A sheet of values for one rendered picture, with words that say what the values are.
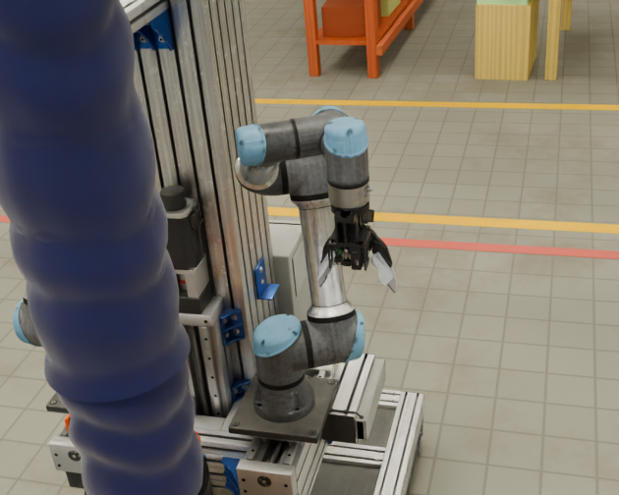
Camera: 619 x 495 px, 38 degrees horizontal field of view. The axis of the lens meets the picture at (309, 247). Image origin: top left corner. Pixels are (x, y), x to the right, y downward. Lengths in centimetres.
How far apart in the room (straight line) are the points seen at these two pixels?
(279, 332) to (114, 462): 68
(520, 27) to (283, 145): 561
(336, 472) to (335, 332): 122
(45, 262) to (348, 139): 55
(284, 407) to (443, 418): 167
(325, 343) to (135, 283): 85
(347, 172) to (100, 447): 62
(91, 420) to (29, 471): 237
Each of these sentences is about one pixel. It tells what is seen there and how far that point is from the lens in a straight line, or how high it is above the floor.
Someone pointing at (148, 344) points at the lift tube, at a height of 168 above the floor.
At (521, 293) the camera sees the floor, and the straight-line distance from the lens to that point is 453.
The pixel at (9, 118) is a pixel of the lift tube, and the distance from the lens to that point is 123.
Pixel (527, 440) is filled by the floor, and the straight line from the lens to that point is 369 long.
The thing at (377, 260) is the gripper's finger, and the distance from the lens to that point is 169.
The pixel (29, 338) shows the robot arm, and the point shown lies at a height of 119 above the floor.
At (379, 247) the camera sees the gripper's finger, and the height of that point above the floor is 162.
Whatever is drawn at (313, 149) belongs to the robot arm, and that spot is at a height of 180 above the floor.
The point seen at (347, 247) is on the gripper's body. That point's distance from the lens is 162.
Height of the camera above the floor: 246
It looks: 30 degrees down
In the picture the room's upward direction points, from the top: 5 degrees counter-clockwise
